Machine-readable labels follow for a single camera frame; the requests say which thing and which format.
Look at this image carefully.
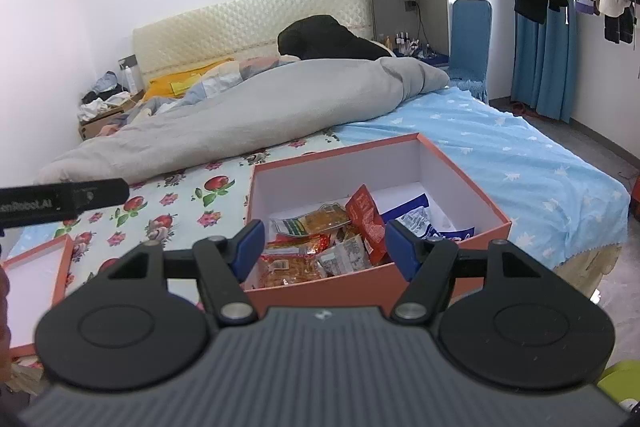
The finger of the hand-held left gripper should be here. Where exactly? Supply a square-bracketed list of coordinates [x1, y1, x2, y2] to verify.
[72, 177, 131, 211]

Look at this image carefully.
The grey duvet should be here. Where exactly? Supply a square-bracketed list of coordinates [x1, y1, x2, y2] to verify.
[35, 56, 451, 186]

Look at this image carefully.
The orange box lid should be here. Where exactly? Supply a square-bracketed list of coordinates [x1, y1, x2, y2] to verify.
[0, 234, 76, 359]

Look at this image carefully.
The white blue snack packet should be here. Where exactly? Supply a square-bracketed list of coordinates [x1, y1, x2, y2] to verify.
[429, 225, 477, 244]

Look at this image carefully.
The blue covered chair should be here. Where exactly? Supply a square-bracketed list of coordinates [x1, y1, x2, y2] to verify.
[447, 0, 494, 104]

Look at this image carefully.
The fruit-print bed mat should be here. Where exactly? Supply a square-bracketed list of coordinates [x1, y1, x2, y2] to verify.
[10, 129, 347, 309]

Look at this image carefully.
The blue star-print bedsheet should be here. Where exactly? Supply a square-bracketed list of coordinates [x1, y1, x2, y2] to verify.
[335, 87, 632, 274]

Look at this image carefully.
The pile of clothes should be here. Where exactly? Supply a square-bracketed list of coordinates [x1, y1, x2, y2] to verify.
[80, 71, 134, 122]

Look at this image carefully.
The lime green stool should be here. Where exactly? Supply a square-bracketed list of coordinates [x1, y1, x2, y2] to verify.
[596, 358, 640, 404]

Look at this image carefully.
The green yellow snack packet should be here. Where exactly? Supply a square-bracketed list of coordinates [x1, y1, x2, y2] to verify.
[270, 203, 352, 239]

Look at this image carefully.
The yellow cloth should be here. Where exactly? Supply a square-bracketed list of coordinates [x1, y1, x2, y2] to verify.
[145, 59, 236, 100]

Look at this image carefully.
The black garment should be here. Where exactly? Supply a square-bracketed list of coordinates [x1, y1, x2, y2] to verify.
[277, 14, 396, 62]

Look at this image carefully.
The blue tray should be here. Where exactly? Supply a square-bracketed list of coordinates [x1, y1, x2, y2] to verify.
[395, 51, 451, 68]

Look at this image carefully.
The white bottle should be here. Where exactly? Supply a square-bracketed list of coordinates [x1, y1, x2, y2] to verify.
[119, 56, 144, 94]

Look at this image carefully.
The cream quilted headboard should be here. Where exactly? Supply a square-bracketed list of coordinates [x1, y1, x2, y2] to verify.
[132, 0, 376, 96]

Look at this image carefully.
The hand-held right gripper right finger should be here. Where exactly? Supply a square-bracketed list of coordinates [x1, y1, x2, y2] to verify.
[385, 219, 550, 326]

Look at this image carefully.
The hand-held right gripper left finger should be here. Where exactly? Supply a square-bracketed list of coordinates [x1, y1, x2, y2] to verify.
[102, 219, 265, 326]

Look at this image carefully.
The cluttered bedside table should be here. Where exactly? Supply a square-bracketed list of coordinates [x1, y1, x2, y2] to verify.
[77, 89, 146, 142]

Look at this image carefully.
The orange cardboard box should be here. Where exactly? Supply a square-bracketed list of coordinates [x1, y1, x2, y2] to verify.
[242, 133, 514, 316]

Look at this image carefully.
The red snack packet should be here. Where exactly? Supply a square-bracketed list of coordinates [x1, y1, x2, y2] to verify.
[345, 184, 389, 266]

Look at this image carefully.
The clear orange snack packet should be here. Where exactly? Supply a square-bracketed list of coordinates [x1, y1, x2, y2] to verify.
[256, 254, 329, 291]

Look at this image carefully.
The blue curtain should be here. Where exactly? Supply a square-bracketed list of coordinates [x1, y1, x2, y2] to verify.
[510, 0, 579, 124]

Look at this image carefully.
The brown clear snack packet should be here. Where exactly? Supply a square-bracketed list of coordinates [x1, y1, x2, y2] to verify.
[319, 237, 374, 279]

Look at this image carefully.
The row of small bottles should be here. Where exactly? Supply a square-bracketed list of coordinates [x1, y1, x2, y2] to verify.
[377, 32, 437, 58]

